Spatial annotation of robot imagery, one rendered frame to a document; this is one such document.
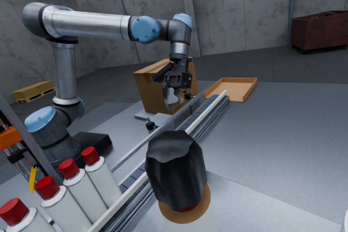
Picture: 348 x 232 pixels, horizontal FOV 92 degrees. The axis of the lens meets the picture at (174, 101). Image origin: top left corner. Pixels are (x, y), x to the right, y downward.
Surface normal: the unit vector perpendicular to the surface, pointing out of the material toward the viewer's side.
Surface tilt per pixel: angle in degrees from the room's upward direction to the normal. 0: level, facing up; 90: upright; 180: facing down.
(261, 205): 0
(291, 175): 0
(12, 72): 90
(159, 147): 0
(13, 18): 90
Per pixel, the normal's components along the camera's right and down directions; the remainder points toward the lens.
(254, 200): -0.22, -0.89
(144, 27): -0.11, 0.40
